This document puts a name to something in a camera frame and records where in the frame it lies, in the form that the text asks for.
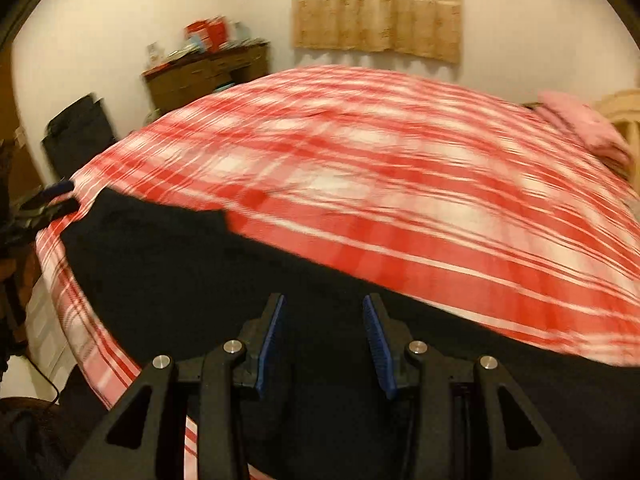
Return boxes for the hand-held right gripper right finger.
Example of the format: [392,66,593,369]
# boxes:
[361,292,583,480]

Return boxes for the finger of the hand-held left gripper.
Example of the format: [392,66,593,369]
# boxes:
[19,198,82,223]
[41,179,75,199]

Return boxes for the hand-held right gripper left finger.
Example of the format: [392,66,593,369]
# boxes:
[64,292,288,480]

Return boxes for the black pants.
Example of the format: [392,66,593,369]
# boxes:
[59,187,640,480]

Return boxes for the red plaid blanket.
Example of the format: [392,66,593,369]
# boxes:
[25,65,640,480]

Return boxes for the wooden dresser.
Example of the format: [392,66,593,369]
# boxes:
[142,42,271,117]

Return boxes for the red box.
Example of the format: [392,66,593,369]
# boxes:
[184,17,237,54]

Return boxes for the pink pillow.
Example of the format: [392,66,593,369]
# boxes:
[537,91,634,167]

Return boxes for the beige curtain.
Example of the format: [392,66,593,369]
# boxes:
[291,0,463,65]

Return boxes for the cream wooden headboard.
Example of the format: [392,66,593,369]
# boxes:
[595,89,640,181]

